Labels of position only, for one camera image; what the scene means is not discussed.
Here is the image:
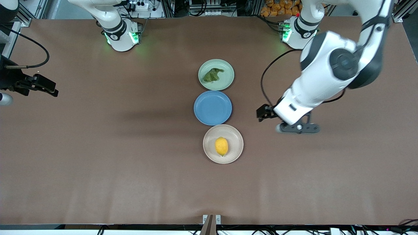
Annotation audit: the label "yellow lemon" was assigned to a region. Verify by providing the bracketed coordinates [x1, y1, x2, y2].
[215, 137, 229, 157]

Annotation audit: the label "green lettuce leaf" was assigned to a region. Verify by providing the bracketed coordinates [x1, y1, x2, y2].
[202, 68, 225, 83]

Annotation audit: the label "light green plate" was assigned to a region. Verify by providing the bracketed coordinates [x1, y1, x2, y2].
[198, 59, 235, 91]

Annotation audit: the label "blue plate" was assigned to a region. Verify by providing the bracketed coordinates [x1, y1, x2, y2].
[194, 90, 233, 126]

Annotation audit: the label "beige plate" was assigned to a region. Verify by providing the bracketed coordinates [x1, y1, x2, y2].
[203, 124, 244, 164]

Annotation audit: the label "orange snack bags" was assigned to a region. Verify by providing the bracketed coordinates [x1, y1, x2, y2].
[260, 0, 301, 17]

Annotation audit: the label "white power strip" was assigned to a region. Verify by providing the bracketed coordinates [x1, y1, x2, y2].
[126, 0, 150, 12]

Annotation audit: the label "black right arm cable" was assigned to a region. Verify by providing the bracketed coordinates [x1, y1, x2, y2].
[0, 24, 50, 69]

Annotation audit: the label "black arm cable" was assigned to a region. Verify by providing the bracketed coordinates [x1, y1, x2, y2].
[260, 49, 346, 108]
[0, 24, 50, 69]

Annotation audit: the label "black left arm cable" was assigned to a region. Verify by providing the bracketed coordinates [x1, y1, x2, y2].
[260, 49, 346, 108]

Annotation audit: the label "grey aluminium side rail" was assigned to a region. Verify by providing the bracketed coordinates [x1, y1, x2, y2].
[0, 21, 22, 59]

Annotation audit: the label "aluminium frame profile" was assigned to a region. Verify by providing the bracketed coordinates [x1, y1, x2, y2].
[392, 0, 418, 23]
[13, 0, 49, 27]

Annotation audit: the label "silver metal bracket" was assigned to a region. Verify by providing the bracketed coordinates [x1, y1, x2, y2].
[202, 214, 221, 225]

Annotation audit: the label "brown post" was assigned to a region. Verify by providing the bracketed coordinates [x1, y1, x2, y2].
[200, 214, 217, 235]

